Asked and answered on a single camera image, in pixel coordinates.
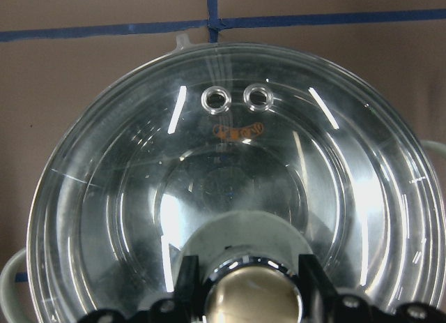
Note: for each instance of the pale green cooking pot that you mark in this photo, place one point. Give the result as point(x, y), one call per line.
point(21, 267)

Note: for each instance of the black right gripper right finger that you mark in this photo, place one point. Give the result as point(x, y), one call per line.
point(317, 291)

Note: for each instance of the glass pot lid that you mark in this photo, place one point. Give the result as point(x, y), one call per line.
point(230, 187)

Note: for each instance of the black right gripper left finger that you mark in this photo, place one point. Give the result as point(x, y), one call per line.
point(189, 292)

